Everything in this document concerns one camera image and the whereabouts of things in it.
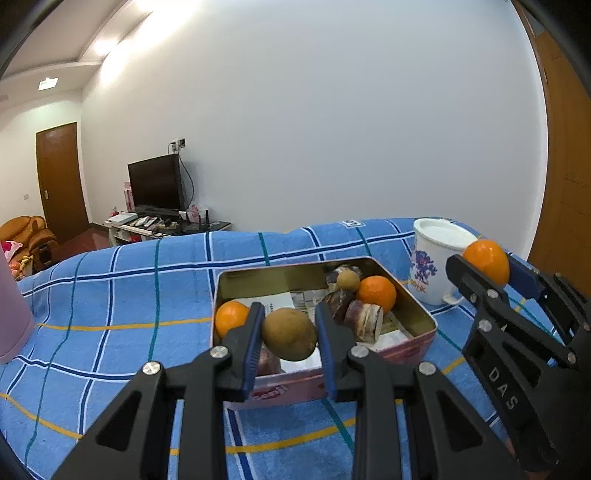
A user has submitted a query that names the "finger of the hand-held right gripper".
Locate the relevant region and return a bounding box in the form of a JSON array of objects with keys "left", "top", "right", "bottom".
[
  {"left": 445, "top": 254, "right": 578, "bottom": 367},
  {"left": 507, "top": 252, "right": 579, "bottom": 343}
]

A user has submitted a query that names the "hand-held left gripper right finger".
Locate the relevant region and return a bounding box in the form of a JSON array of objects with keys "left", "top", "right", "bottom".
[{"left": 314, "top": 302, "right": 527, "bottom": 480}]

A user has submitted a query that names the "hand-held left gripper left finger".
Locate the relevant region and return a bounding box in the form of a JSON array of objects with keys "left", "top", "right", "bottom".
[{"left": 51, "top": 302, "right": 266, "bottom": 480}]

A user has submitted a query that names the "round purple passion fruit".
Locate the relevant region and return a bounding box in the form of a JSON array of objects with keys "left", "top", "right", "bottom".
[{"left": 256, "top": 344, "right": 283, "bottom": 377}]

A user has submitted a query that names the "brown longan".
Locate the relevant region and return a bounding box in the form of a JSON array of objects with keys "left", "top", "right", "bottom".
[
  {"left": 336, "top": 270, "right": 361, "bottom": 293},
  {"left": 262, "top": 308, "right": 318, "bottom": 361}
]

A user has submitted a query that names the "sugarcane piece with peeling bark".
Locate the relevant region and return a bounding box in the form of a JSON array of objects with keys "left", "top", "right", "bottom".
[{"left": 344, "top": 300, "right": 385, "bottom": 342}]

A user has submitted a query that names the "pink tin box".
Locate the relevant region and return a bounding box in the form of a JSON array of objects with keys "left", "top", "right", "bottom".
[{"left": 211, "top": 257, "right": 438, "bottom": 411}]

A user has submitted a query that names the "large mandarin orange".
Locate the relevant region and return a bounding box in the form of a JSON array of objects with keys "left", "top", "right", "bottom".
[{"left": 356, "top": 275, "right": 398, "bottom": 312}]

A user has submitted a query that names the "white floral mug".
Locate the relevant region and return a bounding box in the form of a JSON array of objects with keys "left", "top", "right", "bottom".
[{"left": 409, "top": 218, "right": 478, "bottom": 306}]

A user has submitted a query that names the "brown wooden door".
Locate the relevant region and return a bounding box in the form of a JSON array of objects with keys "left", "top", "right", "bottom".
[
  {"left": 36, "top": 122, "right": 89, "bottom": 243},
  {"left": 512, "top": 0, "right": 591, "bottom": 296}
]

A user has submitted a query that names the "blue plaid blanket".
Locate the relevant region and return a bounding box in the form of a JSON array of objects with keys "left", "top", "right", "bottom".
[{"left": 0, "top": 217, "right": 568, "bottom": 480}]

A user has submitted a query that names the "white television stand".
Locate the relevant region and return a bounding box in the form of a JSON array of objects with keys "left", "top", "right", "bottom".
[{"left": 103, "top": 215, "right": 232, "bottom": 252}]

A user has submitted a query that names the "black television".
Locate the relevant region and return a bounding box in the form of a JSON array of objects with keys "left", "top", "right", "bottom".
[{"left": 128, "top": 154, "right": 187, "bottom": 213}]

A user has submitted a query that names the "purple kettle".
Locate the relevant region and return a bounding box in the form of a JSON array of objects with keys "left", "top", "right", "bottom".
[{"left": 0, "top": 251, "right": 35, "bottom": 363}]

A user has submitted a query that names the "brown leather armchair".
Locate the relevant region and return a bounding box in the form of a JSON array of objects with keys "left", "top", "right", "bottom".
[{"left": 0, "top": 216, "right": 58, "bottom": 275}]

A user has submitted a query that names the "black television cable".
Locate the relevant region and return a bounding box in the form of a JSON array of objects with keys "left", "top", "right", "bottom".
[{"left": 178, "top": 150, "right": 195, "bottom": 210}]

